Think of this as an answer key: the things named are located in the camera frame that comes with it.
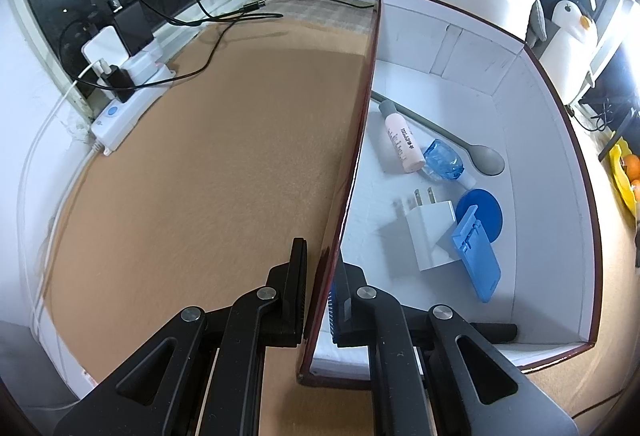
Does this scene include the small blue liquid bottle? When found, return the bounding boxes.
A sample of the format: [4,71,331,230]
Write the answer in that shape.
[419,138,476,191]

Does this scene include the blue phone stand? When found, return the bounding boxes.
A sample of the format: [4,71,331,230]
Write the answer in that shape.
[451,205,502,303]

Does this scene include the white wall charger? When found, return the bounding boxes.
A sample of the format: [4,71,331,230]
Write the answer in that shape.
[397,188,458,273]

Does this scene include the white charging cable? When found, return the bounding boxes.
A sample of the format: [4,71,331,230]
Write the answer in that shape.
[15,58,108,337]

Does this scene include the yellow leaf-shaped bowl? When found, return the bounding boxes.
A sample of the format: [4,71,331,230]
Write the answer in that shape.
[607,138,640,217]

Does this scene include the white power adapter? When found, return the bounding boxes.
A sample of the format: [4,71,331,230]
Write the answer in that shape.
[81,27,132,72]

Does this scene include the white power strip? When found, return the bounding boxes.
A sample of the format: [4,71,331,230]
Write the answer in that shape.
[90,50,178,157]

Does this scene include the red cardboard box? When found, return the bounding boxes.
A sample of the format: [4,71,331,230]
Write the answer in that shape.
[295,0,600,389]

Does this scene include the black power adapter block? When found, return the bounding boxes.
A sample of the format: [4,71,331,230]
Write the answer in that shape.
[111,3,155,54]

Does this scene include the blue round tin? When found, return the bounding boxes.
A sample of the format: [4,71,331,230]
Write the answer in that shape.
[456,188,504,244]

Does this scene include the small plush penguin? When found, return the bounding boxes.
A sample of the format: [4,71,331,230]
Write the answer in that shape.
[537,0,599,104]

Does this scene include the small black plug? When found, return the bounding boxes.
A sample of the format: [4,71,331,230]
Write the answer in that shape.
[97,65,138,103]

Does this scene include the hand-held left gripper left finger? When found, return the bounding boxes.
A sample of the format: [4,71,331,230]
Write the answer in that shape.
[52,237,309,436]

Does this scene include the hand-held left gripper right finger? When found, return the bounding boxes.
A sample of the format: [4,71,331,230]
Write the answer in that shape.
[327,256,578,436]

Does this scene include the grey long-handled spoon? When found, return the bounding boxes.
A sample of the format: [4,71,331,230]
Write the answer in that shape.
[371,91,506,177]

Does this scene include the black power cable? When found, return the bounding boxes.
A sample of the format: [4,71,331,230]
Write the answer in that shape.
[127,13,284,92]

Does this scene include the pale lotion tube bottle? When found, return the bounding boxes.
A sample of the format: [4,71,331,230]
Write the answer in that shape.
[378,100,427,174]

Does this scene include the black lamp cable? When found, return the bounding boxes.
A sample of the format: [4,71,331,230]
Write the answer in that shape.
[565,96,626,132]

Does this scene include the black tripod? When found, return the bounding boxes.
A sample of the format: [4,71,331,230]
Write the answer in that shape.
[596,108,633,163]

